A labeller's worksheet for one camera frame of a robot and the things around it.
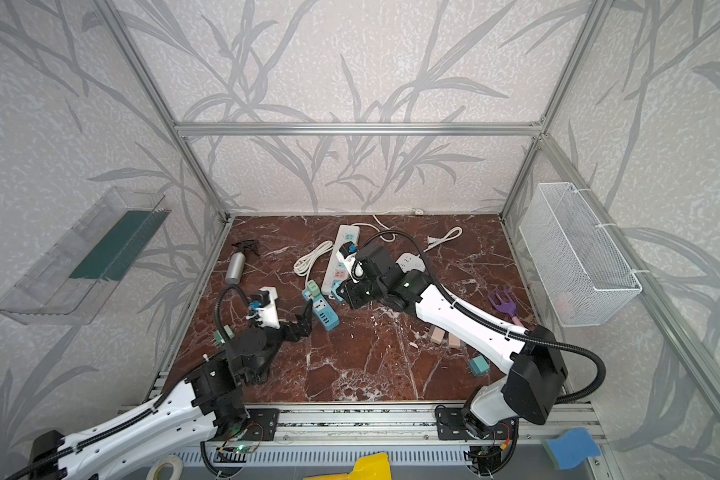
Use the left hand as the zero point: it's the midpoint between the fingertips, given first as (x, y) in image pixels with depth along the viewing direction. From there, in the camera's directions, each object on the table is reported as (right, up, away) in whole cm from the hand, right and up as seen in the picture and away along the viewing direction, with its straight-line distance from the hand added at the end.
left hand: (301, 293), depth 74 cm
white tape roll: (-27, -39, -6) cm, 48 cm away
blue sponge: (+65, -35, -5) cm, 74 cm away
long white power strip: (+5, +3, +25) cm, 26 cm away
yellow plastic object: (+17, -39, -7) cm, 43 cm away
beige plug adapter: (+36, -14, +12) cm, 41 cm away
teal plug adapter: (+47, -21, +7) cm, 52 cm away
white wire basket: (+62, +5, -13) cm, 64 cm away
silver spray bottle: (-30, +6, +29) cm, 43 cm away
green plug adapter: (-1, -2, +17) cm, 17 cm away
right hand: (+10, +3, +2) cm, 10 cm away
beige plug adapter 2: (+42, -16, +12) cm, 46 cm away
